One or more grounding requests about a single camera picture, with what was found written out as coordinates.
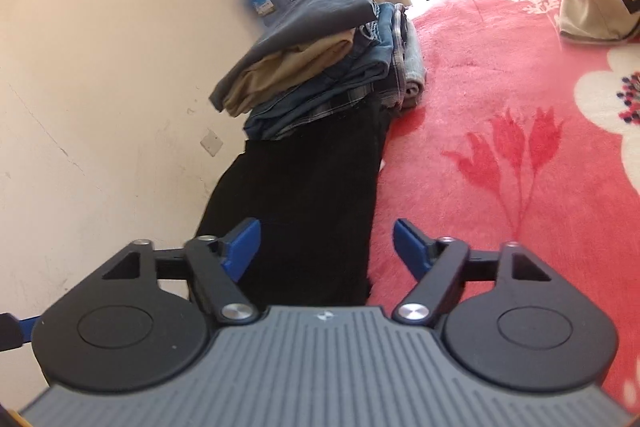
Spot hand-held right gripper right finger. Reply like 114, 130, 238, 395
392, 219, 553, 324

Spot stack of folded clothes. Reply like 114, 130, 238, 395
209, 0, 430, 142

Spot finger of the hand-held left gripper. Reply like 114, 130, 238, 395
0, 313, 41, 353

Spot red floral blanket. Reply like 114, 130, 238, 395
367, 0, 640, 413

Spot black t-shirt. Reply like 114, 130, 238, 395
192, 99, 396, 308

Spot white wall socket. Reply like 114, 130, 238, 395
200, 129, 223, 158

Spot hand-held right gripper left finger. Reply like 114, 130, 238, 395
102, 218, 262, 324

